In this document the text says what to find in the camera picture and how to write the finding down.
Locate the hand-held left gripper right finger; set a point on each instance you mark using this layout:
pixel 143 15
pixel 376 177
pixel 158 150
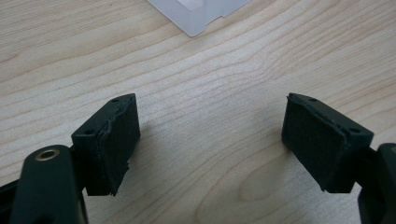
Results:
pixel 323 143

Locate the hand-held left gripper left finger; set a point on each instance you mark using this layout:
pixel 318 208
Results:
pixel 107 146

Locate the clear plastic box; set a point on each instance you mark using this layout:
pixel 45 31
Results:
pixel 193 17

